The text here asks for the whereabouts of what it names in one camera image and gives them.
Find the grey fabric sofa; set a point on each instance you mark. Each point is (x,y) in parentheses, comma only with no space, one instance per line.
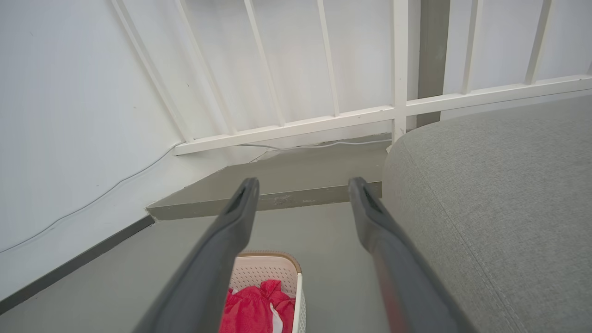
(499,212)

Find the white perforated plastic laundry basket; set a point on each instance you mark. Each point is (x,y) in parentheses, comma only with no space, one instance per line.
(273,268)

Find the red garment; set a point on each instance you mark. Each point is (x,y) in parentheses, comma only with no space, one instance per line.
(249,310)

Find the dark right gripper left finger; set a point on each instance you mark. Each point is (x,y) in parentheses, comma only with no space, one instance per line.
(217,259)

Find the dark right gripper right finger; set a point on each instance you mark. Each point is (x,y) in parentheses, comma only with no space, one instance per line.
(397,268)

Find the white metal railing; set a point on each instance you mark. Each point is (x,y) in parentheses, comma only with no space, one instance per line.
(400,69)

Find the black wall baseboard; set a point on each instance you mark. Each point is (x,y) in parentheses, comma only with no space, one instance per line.
(69,266)

